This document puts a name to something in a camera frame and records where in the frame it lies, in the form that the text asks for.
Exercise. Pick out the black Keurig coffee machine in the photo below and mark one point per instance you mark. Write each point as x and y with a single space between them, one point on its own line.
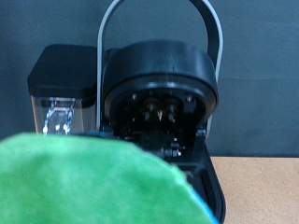
162 71

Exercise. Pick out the green-lid coffee pod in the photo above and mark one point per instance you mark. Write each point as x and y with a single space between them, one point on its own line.
87 183

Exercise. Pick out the grey partition panel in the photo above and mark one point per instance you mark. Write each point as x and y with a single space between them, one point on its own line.
264 62

